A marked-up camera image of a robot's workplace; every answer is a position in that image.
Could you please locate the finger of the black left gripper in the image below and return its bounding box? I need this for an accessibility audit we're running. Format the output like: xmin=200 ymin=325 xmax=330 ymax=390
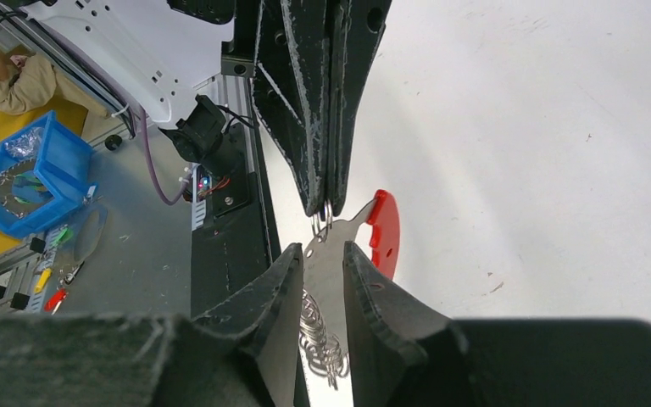
xmin=253 ymin=1 xmax=330 ymax=216
xmin=325 ymin=0 xmax=392 ymax=216

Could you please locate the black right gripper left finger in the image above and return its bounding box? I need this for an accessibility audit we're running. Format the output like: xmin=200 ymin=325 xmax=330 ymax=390
xmin=194 ymin=243 xmax=303 ymax=406

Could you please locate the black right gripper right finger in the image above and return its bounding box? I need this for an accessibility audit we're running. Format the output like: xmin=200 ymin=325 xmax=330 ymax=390
xmin=342 ymin=242 xmax=455 ymax=406

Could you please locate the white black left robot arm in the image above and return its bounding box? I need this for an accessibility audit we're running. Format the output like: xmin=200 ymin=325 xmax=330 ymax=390
xmin=12 ymin=0 xmax=391 ymax=217

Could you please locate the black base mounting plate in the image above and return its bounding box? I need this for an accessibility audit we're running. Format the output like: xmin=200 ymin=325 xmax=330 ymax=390
xmin=189 ymin=73 xmax=285 ymax=319

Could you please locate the blue plastic bin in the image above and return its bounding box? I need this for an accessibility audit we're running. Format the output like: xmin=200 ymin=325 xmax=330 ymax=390
xmin=0 ymin=110 xmax=97 ymax=238

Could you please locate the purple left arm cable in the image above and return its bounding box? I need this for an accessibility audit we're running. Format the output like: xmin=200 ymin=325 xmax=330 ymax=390
xmin=136 ymin=106 xmax=195 ymax=207

